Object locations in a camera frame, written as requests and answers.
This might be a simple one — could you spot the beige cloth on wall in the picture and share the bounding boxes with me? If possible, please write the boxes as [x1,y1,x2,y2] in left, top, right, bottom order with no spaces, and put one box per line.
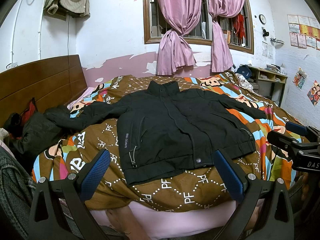
[43,0,90,19]

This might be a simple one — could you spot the pink curtain right panel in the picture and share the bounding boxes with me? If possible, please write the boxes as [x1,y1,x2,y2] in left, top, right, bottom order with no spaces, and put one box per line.
[205,0,247,73]

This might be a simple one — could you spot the cartoon poster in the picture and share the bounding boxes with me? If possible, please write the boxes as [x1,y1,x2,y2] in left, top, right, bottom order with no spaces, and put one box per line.
[292,67,307,90]
[307,80,320,106]

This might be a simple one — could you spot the round wall clock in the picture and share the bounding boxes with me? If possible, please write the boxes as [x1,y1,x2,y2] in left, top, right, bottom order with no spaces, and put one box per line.
[259,14,266,25]

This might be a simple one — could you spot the brown wooden headboard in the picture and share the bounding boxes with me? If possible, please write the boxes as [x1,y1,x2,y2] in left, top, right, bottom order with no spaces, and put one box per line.
[1,55,87,126]

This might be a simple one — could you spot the cartoon poster upper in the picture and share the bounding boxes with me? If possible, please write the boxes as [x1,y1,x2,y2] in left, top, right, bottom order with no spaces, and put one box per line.
[292,67,307,90]

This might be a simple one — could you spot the red hanging item in window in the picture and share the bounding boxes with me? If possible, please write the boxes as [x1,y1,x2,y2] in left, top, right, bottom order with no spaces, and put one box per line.
[233,13,246,40]

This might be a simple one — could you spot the certificates on wall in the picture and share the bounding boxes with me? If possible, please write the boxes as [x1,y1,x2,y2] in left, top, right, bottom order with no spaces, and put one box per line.
[287,15,320,50]

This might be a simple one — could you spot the cartoon poster lower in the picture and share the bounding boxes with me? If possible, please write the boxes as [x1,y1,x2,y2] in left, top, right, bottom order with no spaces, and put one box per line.
[307,80,320,106]

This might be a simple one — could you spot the brown framed barred window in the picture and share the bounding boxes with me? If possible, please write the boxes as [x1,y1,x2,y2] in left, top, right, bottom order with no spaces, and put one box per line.
[143,0,255,55]

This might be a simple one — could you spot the red bag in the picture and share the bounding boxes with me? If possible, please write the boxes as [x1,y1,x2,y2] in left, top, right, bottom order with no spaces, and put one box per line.
[21,97,38,125]

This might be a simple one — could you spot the blue cap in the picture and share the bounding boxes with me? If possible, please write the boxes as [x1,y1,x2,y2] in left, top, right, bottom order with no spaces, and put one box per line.
[236,64,252,80]

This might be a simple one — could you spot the wooden desk shelf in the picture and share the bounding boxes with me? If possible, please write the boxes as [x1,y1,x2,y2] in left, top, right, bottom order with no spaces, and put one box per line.
[248,66,287,106]

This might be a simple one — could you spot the pink curtain panel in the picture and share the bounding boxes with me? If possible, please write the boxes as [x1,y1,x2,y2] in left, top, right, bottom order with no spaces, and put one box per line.
[156,0,202,75]
[205,0,247,73]

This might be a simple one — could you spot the pink curtain left panel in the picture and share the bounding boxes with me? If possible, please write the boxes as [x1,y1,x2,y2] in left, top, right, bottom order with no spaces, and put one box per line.
[156,0,202,75]

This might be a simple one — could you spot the pink bed sheet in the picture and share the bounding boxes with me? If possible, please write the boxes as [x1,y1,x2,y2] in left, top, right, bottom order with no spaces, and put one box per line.
[88,199,266,240]

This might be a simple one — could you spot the dark clothes pile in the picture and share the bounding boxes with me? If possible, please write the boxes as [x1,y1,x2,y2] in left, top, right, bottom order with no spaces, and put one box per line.
[3,105,70,157]

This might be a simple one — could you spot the black jacket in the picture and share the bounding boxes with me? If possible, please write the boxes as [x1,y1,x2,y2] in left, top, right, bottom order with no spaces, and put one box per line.
[53,81,266,186]

